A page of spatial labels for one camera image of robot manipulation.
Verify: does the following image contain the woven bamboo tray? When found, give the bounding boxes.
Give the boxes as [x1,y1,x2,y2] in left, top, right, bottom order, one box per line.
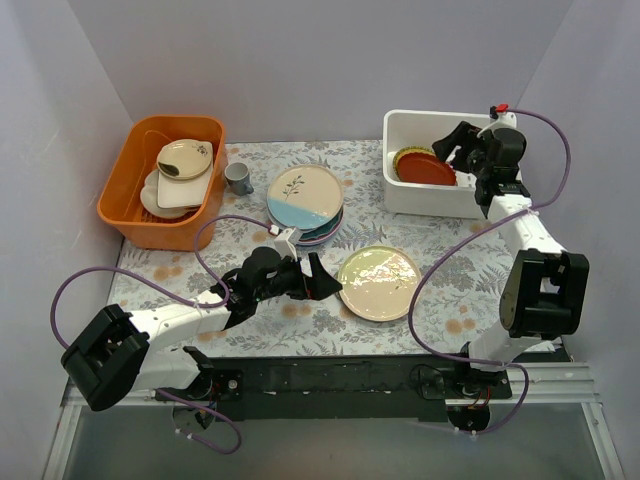
[393,146,436,175]

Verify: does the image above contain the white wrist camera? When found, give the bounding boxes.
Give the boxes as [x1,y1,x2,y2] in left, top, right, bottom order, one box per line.
[274,227,302,261]
[489,103,517,129]

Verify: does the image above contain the red scalloped plastic plate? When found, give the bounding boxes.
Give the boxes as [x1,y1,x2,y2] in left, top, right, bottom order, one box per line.
[394,151,456,186]

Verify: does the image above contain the white plastic bin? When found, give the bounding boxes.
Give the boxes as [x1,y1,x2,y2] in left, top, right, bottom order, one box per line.
[381,109,495,219]

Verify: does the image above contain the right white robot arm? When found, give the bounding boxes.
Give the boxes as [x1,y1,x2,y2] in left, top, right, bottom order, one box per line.
[432,121,589,398]

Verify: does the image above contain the white flower-shaped plate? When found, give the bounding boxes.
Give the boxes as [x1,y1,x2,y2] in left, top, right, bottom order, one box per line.
[140,169,188,220]

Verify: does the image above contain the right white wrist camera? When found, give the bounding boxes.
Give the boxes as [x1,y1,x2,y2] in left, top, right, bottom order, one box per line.
[489,103,517,129]

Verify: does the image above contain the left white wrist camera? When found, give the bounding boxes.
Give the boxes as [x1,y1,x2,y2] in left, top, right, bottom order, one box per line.
[274,227,302,261]

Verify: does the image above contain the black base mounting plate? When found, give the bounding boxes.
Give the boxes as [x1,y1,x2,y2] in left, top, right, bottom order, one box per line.
[170,354,512,422]

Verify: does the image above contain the stack of coloured plates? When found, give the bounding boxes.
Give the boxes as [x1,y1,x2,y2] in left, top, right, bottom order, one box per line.
[267,203,344,246]

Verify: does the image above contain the cream plate with leaf sprig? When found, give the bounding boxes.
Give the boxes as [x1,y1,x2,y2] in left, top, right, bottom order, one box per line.
[336,245,422,322]

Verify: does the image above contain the grey ceramic cup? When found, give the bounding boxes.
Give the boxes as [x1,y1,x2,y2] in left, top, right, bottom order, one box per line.
[224,162,254,196]

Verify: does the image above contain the cream and blue leaf plate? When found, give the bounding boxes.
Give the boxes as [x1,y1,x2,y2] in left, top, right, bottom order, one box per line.
[267,165,344,231]

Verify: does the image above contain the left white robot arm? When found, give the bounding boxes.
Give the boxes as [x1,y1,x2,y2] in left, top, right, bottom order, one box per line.
[61,247,342,411]

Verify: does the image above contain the cream plate with dark patch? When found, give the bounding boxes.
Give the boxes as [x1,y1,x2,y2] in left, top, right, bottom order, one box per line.
[156,139,213,180]

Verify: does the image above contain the orange plastic bin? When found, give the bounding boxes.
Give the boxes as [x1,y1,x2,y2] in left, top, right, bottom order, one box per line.
[97,115,228,252]

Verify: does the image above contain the white rectangular plate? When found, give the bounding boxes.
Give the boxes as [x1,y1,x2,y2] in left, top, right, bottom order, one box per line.
[157,160,212,208]

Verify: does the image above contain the floral patterned table mat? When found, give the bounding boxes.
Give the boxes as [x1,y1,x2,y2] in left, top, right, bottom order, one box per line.
[94,139,564,359]

